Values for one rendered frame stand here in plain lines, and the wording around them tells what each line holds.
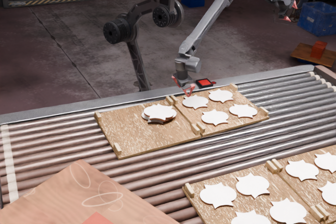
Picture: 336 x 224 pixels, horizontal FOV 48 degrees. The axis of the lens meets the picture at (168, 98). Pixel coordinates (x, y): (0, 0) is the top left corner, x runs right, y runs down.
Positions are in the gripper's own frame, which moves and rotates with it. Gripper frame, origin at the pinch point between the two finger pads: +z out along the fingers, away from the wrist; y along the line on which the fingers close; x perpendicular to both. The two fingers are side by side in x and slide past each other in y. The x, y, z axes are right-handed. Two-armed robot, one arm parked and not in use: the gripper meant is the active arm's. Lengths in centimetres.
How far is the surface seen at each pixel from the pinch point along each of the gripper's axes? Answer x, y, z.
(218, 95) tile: -19.0, -1.4, 11.0
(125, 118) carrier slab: 34.5, -4.4, -0.9
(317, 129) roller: -53, -42, 21
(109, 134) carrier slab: 45.2, -14.0, -3.7
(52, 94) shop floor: 66, 182, 93
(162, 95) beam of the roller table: 7.9, 13.2, 8.2
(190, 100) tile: -2.3, -1.2, 7.0
